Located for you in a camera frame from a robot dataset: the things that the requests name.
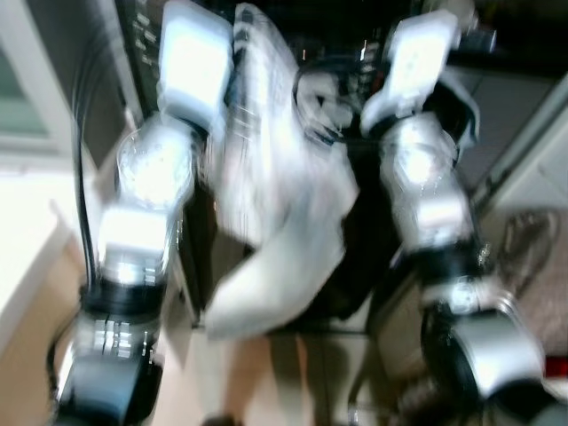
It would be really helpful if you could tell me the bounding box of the white striped cloth garment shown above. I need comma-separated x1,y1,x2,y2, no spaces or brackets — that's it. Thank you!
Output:
202,3,361,340

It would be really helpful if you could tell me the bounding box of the brown woven floor mat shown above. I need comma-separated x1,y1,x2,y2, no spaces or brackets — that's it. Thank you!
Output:
490,209,568,356

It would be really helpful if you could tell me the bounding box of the red cloth item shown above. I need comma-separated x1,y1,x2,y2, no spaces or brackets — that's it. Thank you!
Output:
541,355,568,379

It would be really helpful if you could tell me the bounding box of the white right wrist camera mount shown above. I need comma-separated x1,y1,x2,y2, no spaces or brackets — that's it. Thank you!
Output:
384,12,464,112

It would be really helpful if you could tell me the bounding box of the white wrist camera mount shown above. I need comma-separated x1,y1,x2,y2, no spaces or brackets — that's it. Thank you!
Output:
158,0,235,127
384,12,464,112

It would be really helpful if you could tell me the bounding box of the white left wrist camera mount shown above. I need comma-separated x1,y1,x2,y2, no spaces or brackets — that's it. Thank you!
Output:
158,0,235,127

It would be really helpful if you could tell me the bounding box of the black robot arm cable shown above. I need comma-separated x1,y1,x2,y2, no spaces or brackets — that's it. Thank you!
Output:
73,53,99,276

